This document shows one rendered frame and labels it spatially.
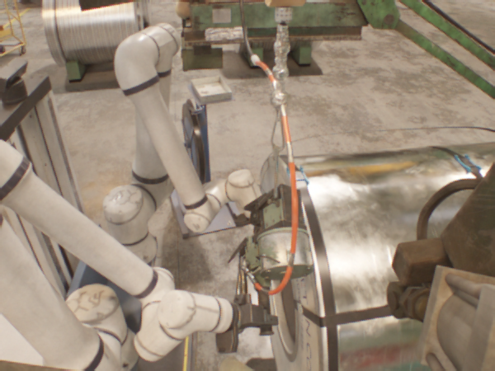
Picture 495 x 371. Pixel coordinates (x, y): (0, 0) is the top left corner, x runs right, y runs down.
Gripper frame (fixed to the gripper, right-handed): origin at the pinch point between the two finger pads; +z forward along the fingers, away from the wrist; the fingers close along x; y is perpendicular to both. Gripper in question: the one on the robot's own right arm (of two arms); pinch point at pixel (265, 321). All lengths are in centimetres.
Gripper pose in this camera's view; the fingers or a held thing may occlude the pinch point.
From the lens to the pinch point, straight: 118.1
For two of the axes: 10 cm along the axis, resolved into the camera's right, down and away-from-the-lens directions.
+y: -0.7, -8.7, 4.8
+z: 6.7, 3.1, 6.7
